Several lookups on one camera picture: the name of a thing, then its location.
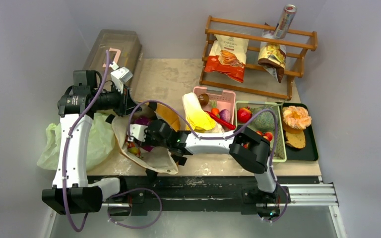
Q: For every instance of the black tray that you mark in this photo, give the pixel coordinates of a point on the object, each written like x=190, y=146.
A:
x=310, y=152

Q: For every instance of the green plastic grocery bag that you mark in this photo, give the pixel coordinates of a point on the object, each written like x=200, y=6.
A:
x=101, y=142

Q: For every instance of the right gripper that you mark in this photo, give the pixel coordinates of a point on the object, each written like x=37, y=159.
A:
x=149, y=132

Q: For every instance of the colourful snack packet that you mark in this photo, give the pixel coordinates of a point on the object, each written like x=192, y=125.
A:
x=135, y=151

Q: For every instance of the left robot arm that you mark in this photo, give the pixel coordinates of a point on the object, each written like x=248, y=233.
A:
x=77, y=106

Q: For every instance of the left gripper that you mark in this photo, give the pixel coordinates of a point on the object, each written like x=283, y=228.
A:
x=125, y=102

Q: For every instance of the toy cauliflower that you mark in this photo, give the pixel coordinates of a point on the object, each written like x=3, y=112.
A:
x=217, y=129

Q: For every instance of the drink can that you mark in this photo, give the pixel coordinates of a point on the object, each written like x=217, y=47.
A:
x=285, y=20

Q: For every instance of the translucent storage box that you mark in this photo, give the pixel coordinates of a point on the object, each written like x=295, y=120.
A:
x=124, y=47

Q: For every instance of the green plastic basket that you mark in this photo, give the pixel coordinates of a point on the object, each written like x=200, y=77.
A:
x=279, y=153

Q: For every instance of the toy red chili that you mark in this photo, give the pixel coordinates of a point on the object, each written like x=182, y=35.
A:
x=221, y=121

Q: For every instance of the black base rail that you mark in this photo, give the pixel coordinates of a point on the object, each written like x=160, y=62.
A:
x=198, y=194

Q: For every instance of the toy napa cabbage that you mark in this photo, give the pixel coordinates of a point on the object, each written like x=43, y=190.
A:
x=198, y=119

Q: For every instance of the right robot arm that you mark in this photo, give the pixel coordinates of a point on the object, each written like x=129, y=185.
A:
x=250, y=150

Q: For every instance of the wooden rack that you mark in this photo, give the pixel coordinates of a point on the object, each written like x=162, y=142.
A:
x=297, y=44

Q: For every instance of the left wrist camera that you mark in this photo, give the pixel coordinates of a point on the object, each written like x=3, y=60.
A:
x=120, y=76

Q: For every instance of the toy carrot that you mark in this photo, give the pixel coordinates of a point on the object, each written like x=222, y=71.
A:
x=214, y=108

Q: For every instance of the toy melon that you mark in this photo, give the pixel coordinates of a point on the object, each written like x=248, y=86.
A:
x=264, y=122

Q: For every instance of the pink plastic basket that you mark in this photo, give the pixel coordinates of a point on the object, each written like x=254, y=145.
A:
x=225, y=100

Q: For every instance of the brown snack bag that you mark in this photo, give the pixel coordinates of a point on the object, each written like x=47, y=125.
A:
x=272, y=57

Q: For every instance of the toy brown onion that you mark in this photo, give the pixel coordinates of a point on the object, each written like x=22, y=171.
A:
x=203, y=99

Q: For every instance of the purple snack bag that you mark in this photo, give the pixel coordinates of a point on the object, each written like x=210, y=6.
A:
x=142, y=120

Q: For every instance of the cassava chips bag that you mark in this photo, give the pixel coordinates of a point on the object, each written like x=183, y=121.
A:
x=228, y=56

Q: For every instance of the brown paper tote bag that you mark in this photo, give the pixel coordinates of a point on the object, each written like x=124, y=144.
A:
x=157, y=158

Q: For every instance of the bread slice near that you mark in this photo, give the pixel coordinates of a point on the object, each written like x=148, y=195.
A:
x=295, y=140

